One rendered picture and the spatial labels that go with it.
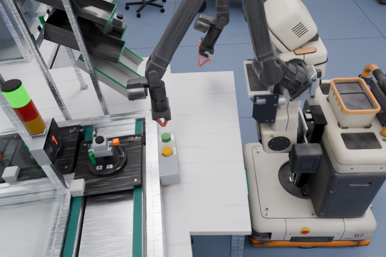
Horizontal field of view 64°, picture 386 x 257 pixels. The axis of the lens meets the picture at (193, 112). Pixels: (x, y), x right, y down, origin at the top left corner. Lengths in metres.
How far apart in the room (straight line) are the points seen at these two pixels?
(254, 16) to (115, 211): 0.77
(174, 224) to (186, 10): 0.70
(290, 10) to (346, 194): 0.93
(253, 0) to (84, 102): 1.03
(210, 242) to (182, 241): 0.94
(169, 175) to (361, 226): 1.15
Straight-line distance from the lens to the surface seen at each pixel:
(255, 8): 0.95
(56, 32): 1.26
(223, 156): 1.26
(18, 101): 0.87
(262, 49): 1.00
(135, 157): 1.16
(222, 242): 2.01
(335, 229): 1.87
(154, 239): 1.00
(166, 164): 1.13
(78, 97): 1.69
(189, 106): 1.48
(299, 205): 1.86
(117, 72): 1.41
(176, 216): 1.13
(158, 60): 0.96
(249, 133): 2.52
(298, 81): 1.07
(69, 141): 1.31
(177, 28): 0.94
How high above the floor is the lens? 1.85
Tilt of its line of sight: 43 degrees down
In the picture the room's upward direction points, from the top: 5 degrees counter-clockwise
